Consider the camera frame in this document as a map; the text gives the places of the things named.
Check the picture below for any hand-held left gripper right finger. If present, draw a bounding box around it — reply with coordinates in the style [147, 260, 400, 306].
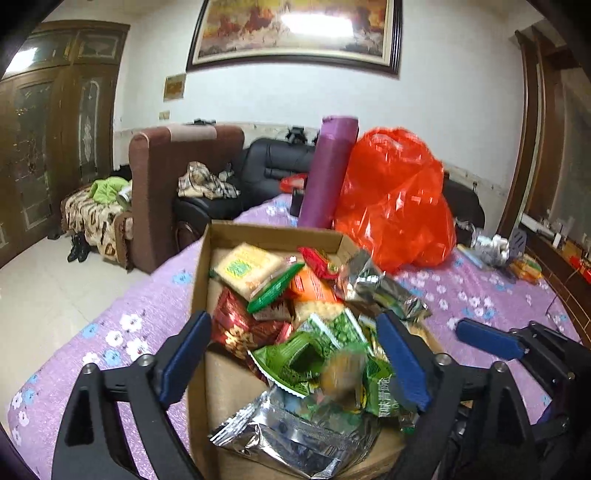
[375, 309, 539, 480]

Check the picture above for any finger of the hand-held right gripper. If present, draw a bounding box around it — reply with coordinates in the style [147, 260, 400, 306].
[455, 318, 585, 384]

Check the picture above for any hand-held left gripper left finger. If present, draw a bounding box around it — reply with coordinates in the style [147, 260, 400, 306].
[51, 310, 213, 480]

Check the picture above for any pile of snack packets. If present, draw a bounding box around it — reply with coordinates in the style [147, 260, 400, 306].
[208, 242, 432, 478]

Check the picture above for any orange cracker packet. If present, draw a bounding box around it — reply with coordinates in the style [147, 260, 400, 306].
[288, 268, 340, 303]

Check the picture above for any cardboard box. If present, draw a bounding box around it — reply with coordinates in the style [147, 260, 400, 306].
[187, 220, 444, 480]

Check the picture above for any purple floral tablecloth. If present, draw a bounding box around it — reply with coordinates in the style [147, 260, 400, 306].
[7, 194, 583, 480]

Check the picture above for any thin booklet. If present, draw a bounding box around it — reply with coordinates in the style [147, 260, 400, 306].
[455, 244, 490, 271]

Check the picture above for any orange green snack pack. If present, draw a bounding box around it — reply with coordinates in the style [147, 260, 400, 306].
[508, 256, 546, 282]

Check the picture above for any white crumpled plastic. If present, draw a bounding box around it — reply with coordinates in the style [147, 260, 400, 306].
[475, 234, 511, 266]

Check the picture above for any small black pouch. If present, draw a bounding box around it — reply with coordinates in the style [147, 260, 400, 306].
[455, 219, 476, 247]

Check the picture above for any red box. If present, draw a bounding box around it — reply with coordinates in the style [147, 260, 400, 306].
[568, 256, 591, 282]

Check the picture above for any white device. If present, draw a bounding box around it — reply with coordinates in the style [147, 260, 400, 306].
[519, 216, 566, 245]

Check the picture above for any red plastic bag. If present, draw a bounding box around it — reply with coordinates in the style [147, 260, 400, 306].
[332, 127, 458, 274]

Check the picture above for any brown armchair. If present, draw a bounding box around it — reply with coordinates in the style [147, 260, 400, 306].
[113, 124, 245, 274]

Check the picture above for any plaid cloth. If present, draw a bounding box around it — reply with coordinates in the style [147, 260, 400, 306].
[178, 161, 241, 200]

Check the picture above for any green cloth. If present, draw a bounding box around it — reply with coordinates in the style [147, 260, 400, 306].
[90, 178, 130, 204]

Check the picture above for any purple thermos bottle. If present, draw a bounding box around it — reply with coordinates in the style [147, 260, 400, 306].
[298, 115, 360, 230]

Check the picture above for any red plastic wrapper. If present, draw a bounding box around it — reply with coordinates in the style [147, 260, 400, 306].
[279, 173, 309, 195]

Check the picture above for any wooden display cabinet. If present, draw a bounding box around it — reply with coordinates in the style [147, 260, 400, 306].
[496, 25, 591, 333]

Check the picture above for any black leather sofa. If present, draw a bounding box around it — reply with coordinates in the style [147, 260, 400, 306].
[173, 137, 485, 232]

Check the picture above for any wooden glass door cabinet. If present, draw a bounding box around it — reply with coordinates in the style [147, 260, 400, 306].
[0, 21, 131, 268]

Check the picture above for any large framed painting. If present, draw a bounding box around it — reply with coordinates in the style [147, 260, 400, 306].
[187, 0, 402, 77]

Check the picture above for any small framed wall picture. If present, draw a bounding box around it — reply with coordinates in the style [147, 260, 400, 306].
[164, 73, 187, 102]

